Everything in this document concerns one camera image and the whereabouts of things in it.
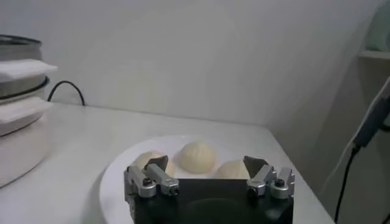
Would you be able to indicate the white round plate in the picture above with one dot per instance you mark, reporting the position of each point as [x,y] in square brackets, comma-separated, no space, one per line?
[115,182]

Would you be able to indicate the white steamed baozi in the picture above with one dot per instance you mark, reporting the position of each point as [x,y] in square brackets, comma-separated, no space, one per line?
[146,157]
[231,170]
[196,156]

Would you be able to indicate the cream electric pot base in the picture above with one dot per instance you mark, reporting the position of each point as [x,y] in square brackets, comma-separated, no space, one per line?
[21,152]

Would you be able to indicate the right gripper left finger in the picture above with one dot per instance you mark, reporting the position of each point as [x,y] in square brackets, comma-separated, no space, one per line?
[143,182]

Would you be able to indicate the pale green appliance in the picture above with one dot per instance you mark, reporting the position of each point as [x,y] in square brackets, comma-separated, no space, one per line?
[381,30]

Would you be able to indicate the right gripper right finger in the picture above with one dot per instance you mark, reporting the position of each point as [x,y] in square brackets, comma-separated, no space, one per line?
[278,184]

